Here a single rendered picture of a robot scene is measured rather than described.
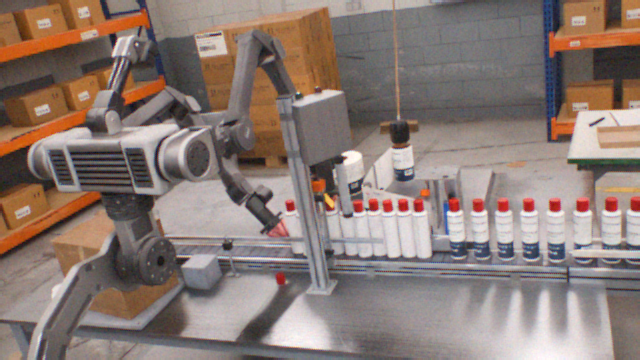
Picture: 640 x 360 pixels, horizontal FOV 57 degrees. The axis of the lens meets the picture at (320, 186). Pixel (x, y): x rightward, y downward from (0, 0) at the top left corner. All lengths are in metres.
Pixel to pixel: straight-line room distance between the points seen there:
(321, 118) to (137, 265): 0.68
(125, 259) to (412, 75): 5.18
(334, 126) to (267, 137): 3.95
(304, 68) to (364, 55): 1.47
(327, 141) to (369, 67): 4.96
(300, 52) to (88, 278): 3.93
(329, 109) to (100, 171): 0.68
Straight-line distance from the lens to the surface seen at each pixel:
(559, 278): 1.97
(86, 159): 1.72
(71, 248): 2.18
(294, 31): 5.38
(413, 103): 6.69
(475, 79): 6.44
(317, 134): 1.79
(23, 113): 5.80
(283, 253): 2.21
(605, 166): 3.06
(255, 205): 2.14
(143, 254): 1.75
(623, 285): 1.97
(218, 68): 5.79
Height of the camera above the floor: 1.87
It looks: 21 degrees down
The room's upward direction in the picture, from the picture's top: 10 degrees counter-clockwise
